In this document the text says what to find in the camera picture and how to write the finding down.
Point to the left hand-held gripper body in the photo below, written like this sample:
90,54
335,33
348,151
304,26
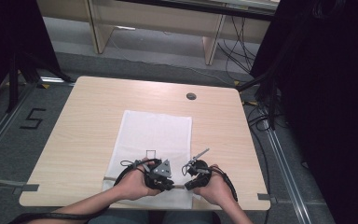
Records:
158,172

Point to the grey tape strip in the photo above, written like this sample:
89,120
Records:
24,188
263,196

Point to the person's lap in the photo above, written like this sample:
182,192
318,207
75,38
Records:
155,217

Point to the black metal stand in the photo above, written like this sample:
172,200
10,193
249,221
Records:
14,81
270,93

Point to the person's right hand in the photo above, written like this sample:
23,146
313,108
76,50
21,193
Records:
216,189

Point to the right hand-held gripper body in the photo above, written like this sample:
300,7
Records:
200,172

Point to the light wooden desk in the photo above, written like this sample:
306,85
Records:
155,21

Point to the person's left hand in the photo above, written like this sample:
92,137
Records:
133,185

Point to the metal floor rail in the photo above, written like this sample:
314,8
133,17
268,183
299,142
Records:
287,174
3,126

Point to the black curtain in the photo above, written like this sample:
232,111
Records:
329,93
9,34

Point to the white mesh laundry bag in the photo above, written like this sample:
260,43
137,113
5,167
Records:
155,133

